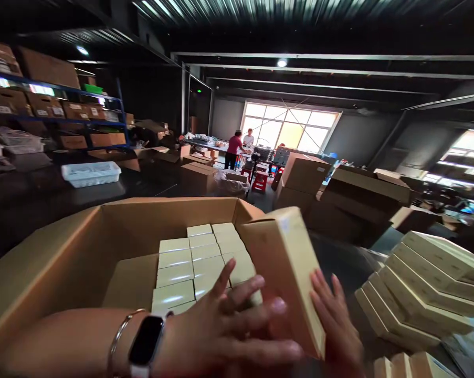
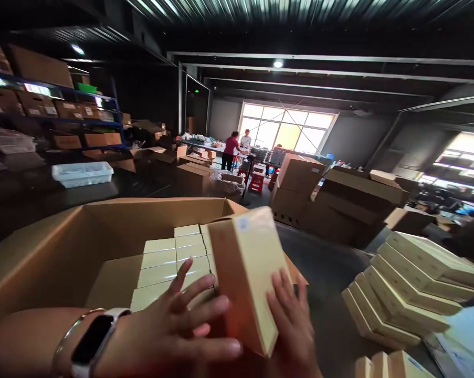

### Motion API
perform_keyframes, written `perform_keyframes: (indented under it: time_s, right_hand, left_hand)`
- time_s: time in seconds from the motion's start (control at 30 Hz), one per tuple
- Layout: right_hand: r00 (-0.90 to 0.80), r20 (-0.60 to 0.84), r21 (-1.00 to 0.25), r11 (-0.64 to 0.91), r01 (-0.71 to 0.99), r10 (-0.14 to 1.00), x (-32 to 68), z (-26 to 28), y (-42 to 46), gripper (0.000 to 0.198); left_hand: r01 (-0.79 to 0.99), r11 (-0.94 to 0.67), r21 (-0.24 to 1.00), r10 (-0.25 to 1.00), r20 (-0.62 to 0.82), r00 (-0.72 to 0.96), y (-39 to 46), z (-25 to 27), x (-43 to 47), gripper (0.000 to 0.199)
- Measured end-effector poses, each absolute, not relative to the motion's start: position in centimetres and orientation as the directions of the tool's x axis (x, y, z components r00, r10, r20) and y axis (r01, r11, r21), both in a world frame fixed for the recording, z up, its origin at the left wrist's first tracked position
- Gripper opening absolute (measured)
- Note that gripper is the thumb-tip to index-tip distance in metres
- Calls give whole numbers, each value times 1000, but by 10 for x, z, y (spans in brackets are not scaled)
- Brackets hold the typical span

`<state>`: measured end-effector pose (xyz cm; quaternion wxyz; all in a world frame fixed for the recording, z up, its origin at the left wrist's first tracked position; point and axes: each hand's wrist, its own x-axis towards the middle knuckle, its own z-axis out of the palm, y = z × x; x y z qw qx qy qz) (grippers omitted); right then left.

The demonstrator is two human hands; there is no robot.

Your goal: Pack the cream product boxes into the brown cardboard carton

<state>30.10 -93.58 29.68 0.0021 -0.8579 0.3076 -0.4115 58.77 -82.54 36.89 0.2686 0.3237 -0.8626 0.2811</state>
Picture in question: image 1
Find large open cardboard carton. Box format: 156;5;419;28
0;196;267;378

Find stack of tall brown cartons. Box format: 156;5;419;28
273;151;333;215

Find stack of tan flat boxes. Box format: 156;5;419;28
354;230;474;351

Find person's right hand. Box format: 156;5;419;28
309;269;366;378

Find person's left thumb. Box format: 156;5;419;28
256;333;305;365

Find tan product box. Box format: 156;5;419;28
239;206;326;361

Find red plastic stool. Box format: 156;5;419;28
251;171;269;193

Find closed brown carton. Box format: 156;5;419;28
180;160;218;196

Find person's left index finger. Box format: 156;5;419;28
236;297;289;330

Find large bright window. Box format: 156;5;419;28
243;101;342;156

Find person's left middle finger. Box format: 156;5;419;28
223;275;266;312

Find blue shelf rack with cartons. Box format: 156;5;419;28
0;37;130;174

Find clear plastic bag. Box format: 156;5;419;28
214;169;250;199

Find person's left fingers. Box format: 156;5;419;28
217;258;237;298

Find side window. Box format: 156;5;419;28
435;129;474;188

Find wide open brown carton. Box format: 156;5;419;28
307;166;415;247

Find long work table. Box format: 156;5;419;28
183;134;261;158

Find small open brown carton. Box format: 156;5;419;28
149;144;192;166

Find white plastic basket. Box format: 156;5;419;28
61;161;122;189

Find person's right fingers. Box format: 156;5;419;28
309;269;350;320

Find row of tan upright boxes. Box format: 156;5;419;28
372;350;460;378

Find person's left hand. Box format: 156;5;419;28
161;258;305;378

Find group of cream packed boxes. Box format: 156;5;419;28
150;222;264;316

